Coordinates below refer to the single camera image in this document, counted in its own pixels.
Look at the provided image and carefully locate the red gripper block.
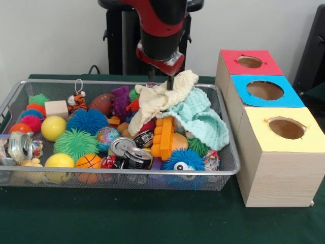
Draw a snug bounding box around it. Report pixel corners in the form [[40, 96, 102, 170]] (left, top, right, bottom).
[[135, 43, 185, 91]]

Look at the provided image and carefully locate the cream yellow knitted cloth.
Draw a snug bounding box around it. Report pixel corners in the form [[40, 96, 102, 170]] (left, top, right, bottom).
[[128, 70, 200, 137]]

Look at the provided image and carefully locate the pale blue waffle cloth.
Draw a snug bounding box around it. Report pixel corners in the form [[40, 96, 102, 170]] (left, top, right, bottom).
[[157, 87, 230, 151]]

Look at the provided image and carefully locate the long orange toy brick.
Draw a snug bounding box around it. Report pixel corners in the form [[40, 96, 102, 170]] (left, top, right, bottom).
[[151, 116, 176, 161]]

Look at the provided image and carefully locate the shallow clear mesh bin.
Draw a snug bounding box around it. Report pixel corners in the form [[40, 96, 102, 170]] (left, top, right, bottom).
[[0, 79, 241, 191]]

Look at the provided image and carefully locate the wooden box with three holes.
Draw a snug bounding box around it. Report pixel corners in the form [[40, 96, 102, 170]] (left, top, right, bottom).
[[215, 49, 325, 207]]

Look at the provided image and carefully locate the purple spiky toy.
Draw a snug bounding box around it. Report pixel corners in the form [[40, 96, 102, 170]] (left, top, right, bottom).
[[111, 85, 133, 120]]

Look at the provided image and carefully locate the small brown football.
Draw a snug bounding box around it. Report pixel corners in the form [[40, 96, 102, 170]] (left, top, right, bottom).
[[90, 93, 115, 115]]

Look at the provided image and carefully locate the silver drink can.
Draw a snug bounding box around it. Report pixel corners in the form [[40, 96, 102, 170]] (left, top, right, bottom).
[[109, 137, 136, 157]]

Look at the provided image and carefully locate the blue spiky ball with eyes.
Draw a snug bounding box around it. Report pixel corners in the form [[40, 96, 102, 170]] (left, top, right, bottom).
[[162, 148, 206, 189]]

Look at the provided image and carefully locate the black drink can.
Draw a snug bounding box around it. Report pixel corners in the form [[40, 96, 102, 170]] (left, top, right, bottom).
[[123, 147, 153, 170]]

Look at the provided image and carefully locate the small blue globe ball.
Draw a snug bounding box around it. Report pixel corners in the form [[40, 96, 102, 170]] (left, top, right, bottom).
[[96, 127, 120, 152]]

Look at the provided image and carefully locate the plain blue spiky ball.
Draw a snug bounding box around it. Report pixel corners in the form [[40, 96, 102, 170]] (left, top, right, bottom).
[[66, 107, 109, 136]]

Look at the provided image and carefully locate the striped orange tiger toy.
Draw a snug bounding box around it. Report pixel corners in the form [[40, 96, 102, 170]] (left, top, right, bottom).
[[67, 91, 88, 114]]

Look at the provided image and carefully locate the light green spiky ball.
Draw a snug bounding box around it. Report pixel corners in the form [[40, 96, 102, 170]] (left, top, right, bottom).
[[53, 128, 100, 163]]

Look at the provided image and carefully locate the small orange basketball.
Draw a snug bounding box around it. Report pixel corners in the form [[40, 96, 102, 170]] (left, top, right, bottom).
[[74, 154, 102, 184]]

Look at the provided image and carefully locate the plain wooden cube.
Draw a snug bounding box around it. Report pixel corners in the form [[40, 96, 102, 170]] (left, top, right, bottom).
[[44, 100, 70, 121]]

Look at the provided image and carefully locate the yellow smiley ball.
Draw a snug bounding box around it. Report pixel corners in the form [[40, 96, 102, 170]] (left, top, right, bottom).
[[44, 153, 75, 182]]

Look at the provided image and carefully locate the dark green table cloth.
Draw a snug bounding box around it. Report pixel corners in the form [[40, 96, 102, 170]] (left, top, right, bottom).
[[0, 74, 325, 244]]

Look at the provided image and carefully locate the black upright panel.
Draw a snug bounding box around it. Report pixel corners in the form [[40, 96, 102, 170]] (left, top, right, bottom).
[[295, 4, 325, 95]]

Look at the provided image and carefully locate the crushed shiny silver can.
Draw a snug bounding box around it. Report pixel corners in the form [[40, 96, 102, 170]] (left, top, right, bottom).
[[6, 131, 34, 165]]

